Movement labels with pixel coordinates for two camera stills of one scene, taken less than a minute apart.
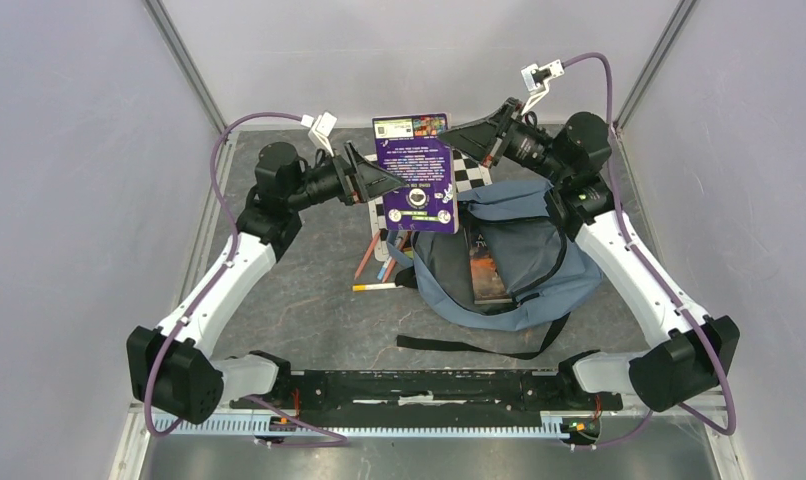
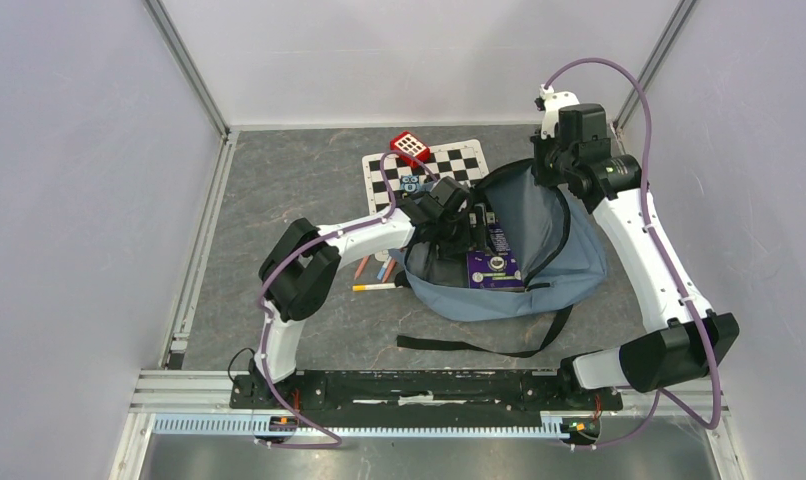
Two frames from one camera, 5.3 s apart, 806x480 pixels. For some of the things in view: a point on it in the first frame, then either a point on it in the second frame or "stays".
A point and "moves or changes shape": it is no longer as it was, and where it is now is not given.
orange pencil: [367, 254] stays
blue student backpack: [543, 267] moves or changes shape
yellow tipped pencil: [375, 286] stays
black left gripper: [362, 180] → [473, 239]
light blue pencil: [384, 267] stays
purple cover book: [410, 147] → [495, 269]
